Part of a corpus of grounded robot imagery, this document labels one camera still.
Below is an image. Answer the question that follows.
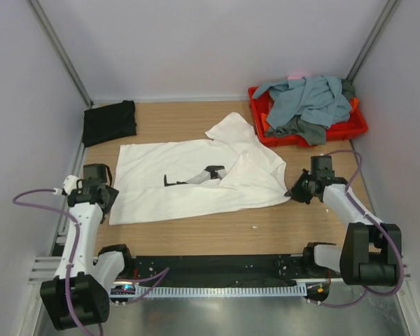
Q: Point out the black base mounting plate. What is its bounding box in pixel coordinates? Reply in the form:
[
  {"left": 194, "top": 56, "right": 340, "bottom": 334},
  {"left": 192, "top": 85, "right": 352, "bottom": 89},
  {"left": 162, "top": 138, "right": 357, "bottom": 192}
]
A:
[{"left": 125, "top": 253, "right": 344, "bottom": 285}]

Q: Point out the slotted grey cable duct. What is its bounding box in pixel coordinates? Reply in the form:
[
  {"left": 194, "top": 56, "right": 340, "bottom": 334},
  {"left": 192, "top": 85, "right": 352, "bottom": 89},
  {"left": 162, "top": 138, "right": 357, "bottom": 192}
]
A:
[{"left": 110, "top": 283, "right": 307, "bottom": 299}]

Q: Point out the red plastic bin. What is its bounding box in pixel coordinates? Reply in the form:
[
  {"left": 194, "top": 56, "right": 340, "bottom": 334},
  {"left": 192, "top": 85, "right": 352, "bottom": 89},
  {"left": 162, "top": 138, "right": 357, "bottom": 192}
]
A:
[{"left": 248, "top": 87, "right": 368, "bottom": 147}]

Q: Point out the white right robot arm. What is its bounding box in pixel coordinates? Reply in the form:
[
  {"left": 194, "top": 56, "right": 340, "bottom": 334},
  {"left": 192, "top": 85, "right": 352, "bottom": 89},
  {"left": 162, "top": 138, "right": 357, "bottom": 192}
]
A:
[{"left": 286, "top": 155, "right": 404, "bottom": 290}]

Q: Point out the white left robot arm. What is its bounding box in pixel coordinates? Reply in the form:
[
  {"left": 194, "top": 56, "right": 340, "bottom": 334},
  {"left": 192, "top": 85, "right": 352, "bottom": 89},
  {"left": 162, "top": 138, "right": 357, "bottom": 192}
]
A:
[{"left": 40, "top": 164, "right": 134, "bottom": 330}]

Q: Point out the blue-grey t-shirt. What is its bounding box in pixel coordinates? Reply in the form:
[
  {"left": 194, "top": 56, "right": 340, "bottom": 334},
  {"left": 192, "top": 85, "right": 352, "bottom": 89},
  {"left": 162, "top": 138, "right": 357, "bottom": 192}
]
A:
[{"left": 253, "top": 76, "right": 351, "bottom": 129}]

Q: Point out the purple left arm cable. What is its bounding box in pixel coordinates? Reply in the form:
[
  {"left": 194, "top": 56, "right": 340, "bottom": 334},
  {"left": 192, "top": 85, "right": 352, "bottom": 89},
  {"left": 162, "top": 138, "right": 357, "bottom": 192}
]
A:
[{"left": 12, "top": 188, "right": 171, "bottom": 336}]

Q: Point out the white t-shirt with print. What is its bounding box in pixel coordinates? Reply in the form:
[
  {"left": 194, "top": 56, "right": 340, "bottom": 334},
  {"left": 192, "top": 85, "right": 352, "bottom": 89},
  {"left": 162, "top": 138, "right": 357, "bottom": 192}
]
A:
[{"left": 109, "top": 112, "right": 290, "bottom": 225}]

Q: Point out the folded black t-shirt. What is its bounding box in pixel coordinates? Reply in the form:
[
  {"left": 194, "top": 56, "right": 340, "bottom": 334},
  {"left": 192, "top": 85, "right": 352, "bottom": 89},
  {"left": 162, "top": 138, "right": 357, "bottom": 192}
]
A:
[{"left": 82, "top": 100, "right": 137, "bottom": 148}]

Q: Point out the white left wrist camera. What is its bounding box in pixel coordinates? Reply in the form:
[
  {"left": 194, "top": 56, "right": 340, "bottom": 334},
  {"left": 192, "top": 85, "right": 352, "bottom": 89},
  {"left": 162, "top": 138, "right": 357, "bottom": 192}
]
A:
[{"left": 52, "top": 175, "right": 80, "bottom": 196}]

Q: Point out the dark grey t-shirt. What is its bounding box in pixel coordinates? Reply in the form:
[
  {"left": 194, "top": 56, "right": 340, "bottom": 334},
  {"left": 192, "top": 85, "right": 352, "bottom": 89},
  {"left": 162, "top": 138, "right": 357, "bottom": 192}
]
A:
[{"left": 265, "top": 79, "right": 355, "bottom": 145}]

